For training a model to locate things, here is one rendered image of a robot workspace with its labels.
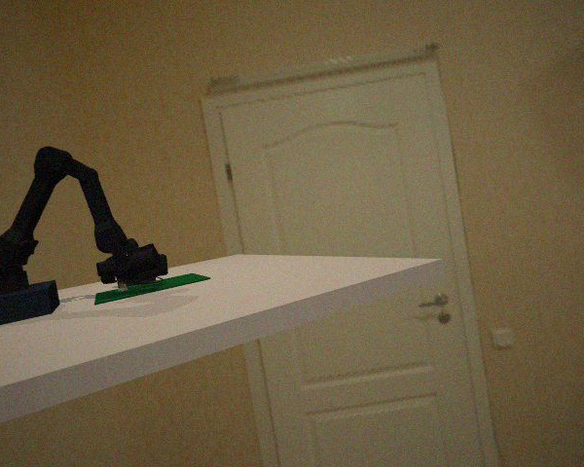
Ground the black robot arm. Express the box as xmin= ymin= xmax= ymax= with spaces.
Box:
xmin=0 ymin=147 xmax=161 ymax=295

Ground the green circuit board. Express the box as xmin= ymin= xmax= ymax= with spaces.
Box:
xmin=94 ymin=273 xmax=210 ymax=305

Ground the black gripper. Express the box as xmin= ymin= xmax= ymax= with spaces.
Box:
xmin=100 ymin=254 xmax=168 ymax=284

